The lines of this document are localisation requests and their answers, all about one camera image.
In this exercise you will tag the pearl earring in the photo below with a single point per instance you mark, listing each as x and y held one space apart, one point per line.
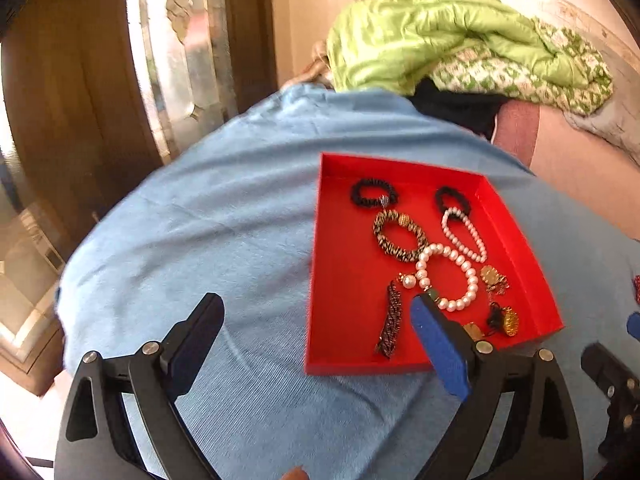
409 281

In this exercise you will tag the gold filigree earring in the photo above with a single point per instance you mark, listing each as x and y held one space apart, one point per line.
509 322

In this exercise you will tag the light blue cloth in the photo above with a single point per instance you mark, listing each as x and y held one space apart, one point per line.
225 220

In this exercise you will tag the black cloth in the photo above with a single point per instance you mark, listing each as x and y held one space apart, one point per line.
450 105

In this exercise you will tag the mirror panel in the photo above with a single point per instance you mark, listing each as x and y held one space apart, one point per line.
200 60

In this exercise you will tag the pink bedsheet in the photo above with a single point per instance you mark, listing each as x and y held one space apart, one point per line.
565 160

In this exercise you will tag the green patterned white quilt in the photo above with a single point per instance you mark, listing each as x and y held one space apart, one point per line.
500 77

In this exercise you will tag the grey printed blanket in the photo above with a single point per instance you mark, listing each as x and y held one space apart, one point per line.
625 120

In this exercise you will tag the beige cloth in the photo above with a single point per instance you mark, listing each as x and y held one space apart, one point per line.
315 67

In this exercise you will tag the red beaded jewelry piece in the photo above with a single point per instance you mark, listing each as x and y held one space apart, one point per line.
637 289

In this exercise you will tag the red jewelry box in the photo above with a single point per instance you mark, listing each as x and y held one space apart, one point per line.
345 270

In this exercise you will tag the green satin quilt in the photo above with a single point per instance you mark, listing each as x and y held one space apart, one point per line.
400 35

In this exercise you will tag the round gold pendant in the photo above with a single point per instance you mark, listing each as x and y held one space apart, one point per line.
489 275

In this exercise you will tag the wooden wardrobe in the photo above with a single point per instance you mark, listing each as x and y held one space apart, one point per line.
75 85

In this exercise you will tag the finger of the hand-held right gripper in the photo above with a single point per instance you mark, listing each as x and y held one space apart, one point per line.
610 377
634 325

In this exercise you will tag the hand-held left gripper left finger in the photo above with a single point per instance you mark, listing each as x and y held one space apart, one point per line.
187 355

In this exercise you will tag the person's left hand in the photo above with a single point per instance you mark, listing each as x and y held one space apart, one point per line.
295 474

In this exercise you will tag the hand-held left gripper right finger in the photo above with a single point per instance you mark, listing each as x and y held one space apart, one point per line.
440 345

